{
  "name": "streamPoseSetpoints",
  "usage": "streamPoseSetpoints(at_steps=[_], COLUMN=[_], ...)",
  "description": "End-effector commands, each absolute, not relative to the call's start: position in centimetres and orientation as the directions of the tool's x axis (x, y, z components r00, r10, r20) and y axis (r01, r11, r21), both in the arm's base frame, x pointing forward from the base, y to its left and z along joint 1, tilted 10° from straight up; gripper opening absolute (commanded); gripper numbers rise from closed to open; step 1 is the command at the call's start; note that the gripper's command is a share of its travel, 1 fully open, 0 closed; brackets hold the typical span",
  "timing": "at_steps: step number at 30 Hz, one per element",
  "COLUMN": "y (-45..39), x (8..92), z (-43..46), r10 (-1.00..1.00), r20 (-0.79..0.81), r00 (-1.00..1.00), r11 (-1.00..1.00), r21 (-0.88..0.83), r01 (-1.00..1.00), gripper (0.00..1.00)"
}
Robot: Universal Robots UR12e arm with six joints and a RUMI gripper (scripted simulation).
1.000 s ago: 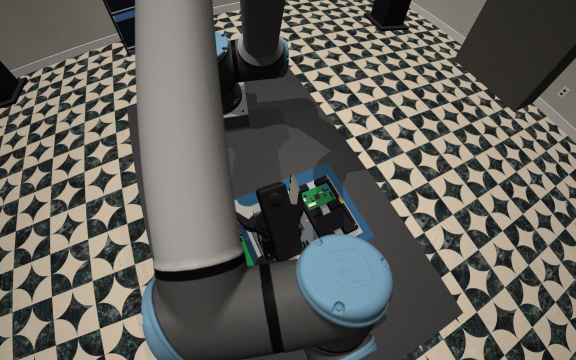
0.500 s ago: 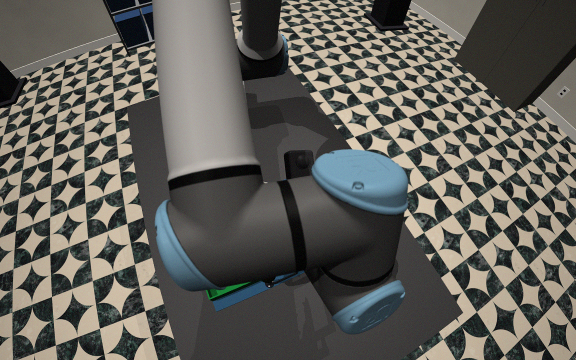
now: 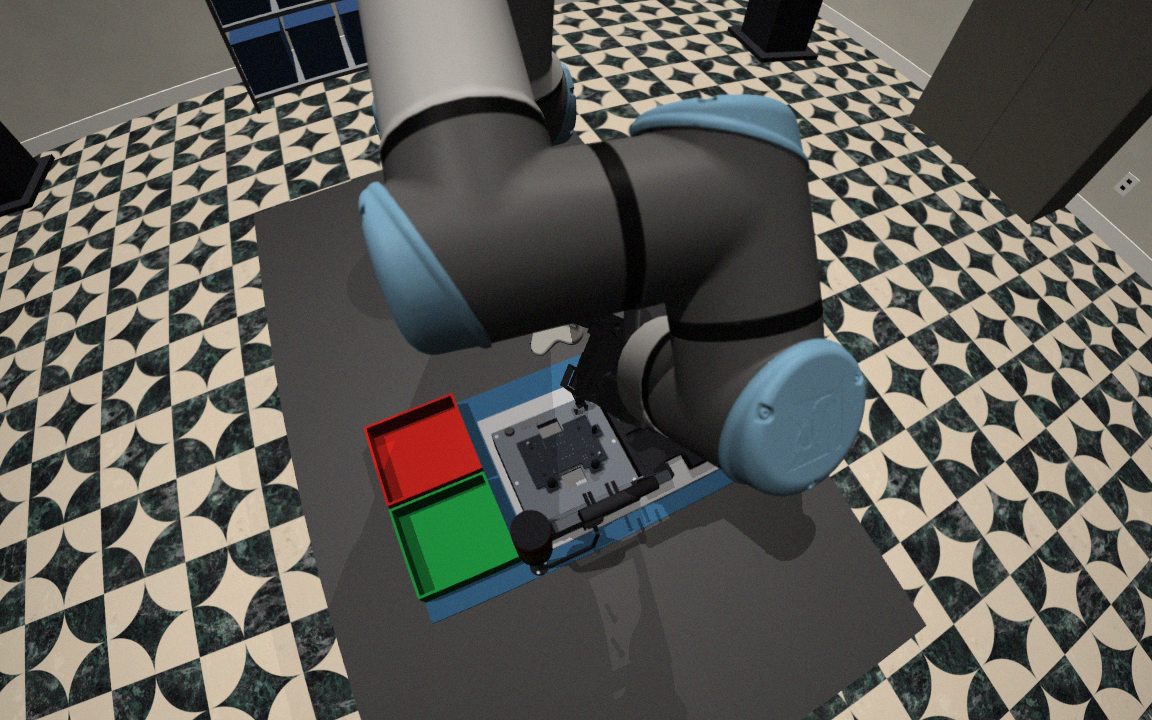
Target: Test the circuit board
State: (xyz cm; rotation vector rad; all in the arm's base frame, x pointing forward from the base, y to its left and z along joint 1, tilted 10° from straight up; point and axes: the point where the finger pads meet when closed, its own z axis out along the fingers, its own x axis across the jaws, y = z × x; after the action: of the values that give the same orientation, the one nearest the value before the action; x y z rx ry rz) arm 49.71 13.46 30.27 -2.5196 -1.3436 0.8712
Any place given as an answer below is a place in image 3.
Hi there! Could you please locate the green open-top bin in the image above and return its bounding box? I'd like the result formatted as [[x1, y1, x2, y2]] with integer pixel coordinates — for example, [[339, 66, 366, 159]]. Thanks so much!
[[391, 473, 522, 602]]

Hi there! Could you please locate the red bin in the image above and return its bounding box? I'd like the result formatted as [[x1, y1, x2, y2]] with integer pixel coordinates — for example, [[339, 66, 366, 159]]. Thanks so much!
[[365, 395, 483, 509]]

